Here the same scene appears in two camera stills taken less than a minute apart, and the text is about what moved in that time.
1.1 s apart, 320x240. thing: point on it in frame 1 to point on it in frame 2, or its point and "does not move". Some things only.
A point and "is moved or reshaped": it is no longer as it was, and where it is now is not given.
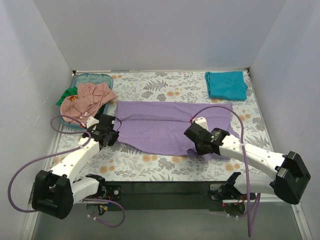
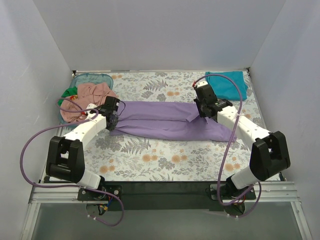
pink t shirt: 90,98 does not move
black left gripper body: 110,137 to 112,121
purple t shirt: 158,127 is moved or reshaped
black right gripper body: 198,146 to 204,110
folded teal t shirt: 226,85 does not move
